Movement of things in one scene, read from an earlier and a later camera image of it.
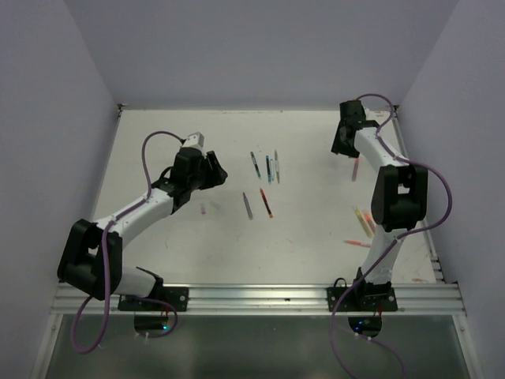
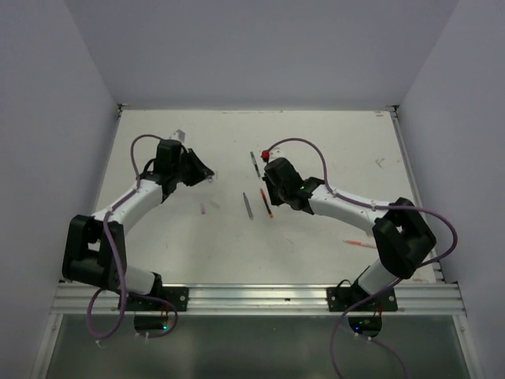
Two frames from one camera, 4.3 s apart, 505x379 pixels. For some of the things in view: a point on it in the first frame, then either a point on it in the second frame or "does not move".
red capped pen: x=266 y=203 does not move
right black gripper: x=339 y=147 -> x=275 y=200
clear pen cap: x=215 y=205 does not move
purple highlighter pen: x=248 y=207 does not move
